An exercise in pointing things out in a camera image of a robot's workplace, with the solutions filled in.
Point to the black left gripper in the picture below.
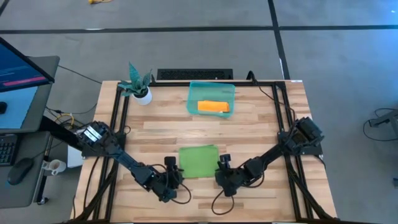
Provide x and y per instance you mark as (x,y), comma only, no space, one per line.
(172,179)

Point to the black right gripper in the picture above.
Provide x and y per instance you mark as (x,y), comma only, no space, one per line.
(230,182)

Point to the green microfiber towel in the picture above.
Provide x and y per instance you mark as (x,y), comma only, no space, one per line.
(199,161)

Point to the orange microfiber towel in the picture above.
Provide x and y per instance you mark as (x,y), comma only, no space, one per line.
(213,106)

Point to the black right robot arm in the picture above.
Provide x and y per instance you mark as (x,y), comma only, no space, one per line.
(267,155)

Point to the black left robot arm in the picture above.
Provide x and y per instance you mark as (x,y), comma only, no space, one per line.
(124,157)

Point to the teal plastic basket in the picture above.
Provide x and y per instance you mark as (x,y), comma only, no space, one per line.
(211,91)

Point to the white plant pot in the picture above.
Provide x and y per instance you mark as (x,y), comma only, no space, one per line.
(144,99)

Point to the white box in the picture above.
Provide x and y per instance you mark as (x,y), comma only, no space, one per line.
(74,158)

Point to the green snake plant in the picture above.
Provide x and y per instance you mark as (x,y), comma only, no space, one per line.
(136,82)

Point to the black keyboard on table edge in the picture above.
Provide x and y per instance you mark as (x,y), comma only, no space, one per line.
(192,74)

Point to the white cup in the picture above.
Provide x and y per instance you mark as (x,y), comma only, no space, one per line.
(57,166)

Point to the black computer mouse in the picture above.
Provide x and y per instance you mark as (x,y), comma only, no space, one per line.
(19,171)
(2,107)

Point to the grey desk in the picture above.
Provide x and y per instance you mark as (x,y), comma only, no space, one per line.
(18,196)

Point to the grey stand leg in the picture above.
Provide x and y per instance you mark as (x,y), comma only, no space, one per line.
(388,118)

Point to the blue screen computer monitor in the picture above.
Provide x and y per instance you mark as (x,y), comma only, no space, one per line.
(18,71)

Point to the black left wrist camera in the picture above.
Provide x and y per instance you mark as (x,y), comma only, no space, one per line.
(170,161)

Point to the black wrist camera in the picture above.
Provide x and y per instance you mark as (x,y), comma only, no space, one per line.
(225,158)
(170,161)

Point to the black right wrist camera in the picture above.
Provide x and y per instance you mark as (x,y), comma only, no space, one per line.
(225,158)

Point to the black aluminium table frame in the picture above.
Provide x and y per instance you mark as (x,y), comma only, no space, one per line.
(171,84)

